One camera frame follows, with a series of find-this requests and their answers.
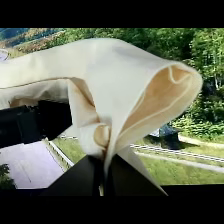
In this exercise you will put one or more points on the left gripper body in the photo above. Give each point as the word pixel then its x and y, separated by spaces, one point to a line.
pixel 55 119

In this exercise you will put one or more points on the cream T-shirt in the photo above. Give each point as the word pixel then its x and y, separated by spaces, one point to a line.
pixel 116 83

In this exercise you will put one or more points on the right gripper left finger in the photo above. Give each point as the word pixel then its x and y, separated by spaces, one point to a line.
pixel 81 178

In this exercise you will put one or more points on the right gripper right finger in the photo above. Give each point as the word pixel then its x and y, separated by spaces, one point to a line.
pixel 128 180

